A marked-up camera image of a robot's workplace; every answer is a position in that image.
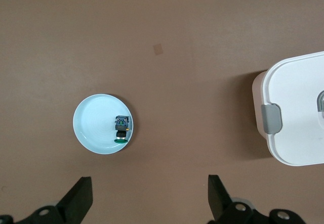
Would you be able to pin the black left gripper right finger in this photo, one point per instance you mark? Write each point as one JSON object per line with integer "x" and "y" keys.
{"x": 227, "y": 208}

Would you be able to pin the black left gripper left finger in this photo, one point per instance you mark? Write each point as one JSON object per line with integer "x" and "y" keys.
{"x": 73, "y": 203}

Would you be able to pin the light blue round plate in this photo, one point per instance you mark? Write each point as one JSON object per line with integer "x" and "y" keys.
{"x": 93, "y": 125}

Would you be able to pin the white lidded lunch box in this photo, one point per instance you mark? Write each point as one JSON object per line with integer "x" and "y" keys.
{"x": 298, "y": 107}

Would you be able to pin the small brown tape patch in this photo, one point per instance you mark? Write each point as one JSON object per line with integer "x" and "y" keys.
{"x": 158, "y": 49}

